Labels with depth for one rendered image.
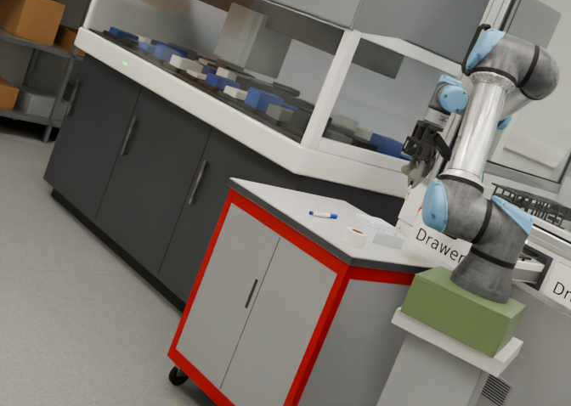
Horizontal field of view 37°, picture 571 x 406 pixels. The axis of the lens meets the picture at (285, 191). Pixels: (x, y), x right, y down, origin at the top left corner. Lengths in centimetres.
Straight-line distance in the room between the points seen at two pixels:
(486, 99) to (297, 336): 92
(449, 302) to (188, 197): 188
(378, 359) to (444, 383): 67
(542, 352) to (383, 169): 110
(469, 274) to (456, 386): 27
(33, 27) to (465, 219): 411
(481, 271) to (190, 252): 179
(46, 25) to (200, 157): 235
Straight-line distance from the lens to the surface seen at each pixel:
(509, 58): 223
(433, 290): 208
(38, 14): 578
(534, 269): 278
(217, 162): 362
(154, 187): 394
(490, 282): 215
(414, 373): 219
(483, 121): 218
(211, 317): 291
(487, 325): 207
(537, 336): 281
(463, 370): 215
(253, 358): 275
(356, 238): 258
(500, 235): 213
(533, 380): 282
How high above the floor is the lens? 129
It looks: 10 degrees down
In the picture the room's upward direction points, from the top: 21 degrees clockwise
